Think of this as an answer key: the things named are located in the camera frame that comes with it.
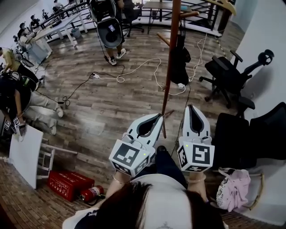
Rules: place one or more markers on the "red fire extinguisher box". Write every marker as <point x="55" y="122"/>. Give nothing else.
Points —
<point x="67" y="183"/>

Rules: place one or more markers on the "small white table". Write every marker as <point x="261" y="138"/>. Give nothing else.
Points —
<point x="24" y="152"/>

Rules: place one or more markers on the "person's black shoe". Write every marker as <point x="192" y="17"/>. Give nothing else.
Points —
<point x="161" y="149"/>

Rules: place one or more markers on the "black mesh office chair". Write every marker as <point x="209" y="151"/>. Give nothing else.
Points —
<point x="232" y="138"/>

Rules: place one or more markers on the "long white desk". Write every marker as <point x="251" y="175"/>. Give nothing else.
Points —
<point x="60" y="23"/>

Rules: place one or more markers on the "person's right forearm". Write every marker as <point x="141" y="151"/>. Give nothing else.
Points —
<point x="197" y="189"/>

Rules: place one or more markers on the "grey waste bin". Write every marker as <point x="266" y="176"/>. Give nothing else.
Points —
<point x="76" y="33"/>

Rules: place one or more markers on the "black swivel office chair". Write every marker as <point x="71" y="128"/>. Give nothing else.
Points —
<point x="131" y="11"/>

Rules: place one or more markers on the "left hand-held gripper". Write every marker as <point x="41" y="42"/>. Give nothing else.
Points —
<point x="127" y="156"/>

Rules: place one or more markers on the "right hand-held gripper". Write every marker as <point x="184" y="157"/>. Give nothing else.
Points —
<point x="196" y="156"/>

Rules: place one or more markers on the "person's white shirt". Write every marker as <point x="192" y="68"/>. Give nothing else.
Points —
<point x="161" y="183"/>

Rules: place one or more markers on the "pink fabric bag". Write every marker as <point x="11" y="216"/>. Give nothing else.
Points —
<point x="236" y="190"/>

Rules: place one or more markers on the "brown wooden coat rack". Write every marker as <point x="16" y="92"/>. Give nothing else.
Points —
<point x="174" y="22"/>

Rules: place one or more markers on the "person's dark trousers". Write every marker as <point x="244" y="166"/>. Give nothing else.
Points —
<point x="166" y="161"/>

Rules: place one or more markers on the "black office chair with headrest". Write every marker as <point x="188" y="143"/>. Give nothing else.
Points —
<point x="225" y="76"/>

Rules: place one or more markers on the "teal item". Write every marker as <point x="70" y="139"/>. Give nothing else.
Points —
<point x="184" y="8"/>

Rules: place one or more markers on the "red fire extinguisher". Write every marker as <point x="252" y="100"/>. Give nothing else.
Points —
<point x="92" y="192"/>

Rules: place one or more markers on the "beige wooden clothes hanger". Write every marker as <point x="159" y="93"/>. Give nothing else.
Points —
<point x="230" y="7"/>

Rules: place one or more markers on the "person's left forearm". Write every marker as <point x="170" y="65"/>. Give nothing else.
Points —
<point x="116" y="189"/>

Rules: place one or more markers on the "brown wooden desk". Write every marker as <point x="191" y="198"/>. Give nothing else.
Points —
<point x="161" y="5"/>

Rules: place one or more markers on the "yellow black striped rod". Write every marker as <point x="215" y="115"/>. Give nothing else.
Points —
<point x="221" y="47"/>

